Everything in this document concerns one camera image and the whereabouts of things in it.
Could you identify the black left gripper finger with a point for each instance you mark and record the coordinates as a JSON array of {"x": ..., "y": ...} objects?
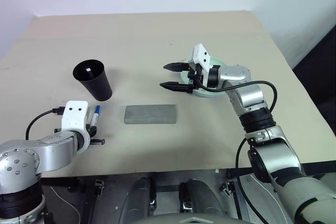
[
  {"x": 99, "y": 141},
  {"x": 93, "y": 131}
]

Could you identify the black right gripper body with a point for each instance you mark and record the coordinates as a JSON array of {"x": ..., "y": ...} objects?
[{"x": 195, "y": 78}]

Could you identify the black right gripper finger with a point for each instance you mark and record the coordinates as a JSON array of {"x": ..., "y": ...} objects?
[
  {"x": 177, "y": 66},
  {"x": 176, "y": 86}
]

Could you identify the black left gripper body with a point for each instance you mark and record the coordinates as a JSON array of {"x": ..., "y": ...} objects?
[{"x": 87, "y": 132}]

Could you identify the light green plate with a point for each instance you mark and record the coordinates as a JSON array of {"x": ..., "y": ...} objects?
[{"x": 183, "y": 77}]

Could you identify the white marker with blue cap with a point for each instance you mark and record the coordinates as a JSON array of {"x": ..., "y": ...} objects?
[{"x": 96, "y": 111}]

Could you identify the grey rectangular sponge block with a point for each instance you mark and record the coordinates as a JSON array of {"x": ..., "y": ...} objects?
[{"x": 149, "y": 113}]

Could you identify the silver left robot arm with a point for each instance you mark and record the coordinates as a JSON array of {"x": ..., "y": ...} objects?
[{"x": 52, "y": 148}]

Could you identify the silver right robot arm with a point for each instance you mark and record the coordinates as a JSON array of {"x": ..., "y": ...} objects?
[{"x": 252, "y": 98}]

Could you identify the light blue plate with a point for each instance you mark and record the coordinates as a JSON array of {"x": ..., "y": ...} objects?
[{"x": 208, "y": 96}]

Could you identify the black tapered cup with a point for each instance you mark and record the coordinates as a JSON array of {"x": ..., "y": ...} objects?
[{"x": 99, "y": 90}]

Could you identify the silver toggle clamp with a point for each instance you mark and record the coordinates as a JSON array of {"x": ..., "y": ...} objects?
[
  {"x": 99, "y": 184},
  {"x": 228, "y": 186}
]

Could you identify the white-tipped black pen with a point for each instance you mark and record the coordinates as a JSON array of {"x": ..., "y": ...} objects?
[{"x": 88, "y": 70}]

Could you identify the dark grey rounded shape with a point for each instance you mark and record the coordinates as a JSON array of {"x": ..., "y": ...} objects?
[
  {"x": 199, "y": 195},
  {"x": 141, "y": 195}
]

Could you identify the grey robot torso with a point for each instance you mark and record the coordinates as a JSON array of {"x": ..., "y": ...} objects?
[{"x": 189, "y": 218}]

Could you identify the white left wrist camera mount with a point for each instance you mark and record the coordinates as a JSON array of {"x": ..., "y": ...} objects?
[{"x": 74, "y": 113}]

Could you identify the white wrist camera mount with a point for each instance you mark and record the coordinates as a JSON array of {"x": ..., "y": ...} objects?
[
  {"x": 74, "y": 113},
  {"x": 200, "y": 53}
]

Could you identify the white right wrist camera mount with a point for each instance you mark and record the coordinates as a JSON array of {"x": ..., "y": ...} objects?
[{"x": 200, "y": 53}]

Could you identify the black table frame bar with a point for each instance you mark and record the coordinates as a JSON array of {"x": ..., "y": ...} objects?
[{"x": 59, "y": 182}]

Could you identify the grey metal frame rail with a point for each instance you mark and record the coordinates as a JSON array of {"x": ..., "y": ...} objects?
[{"x": 241, "y": 203}]

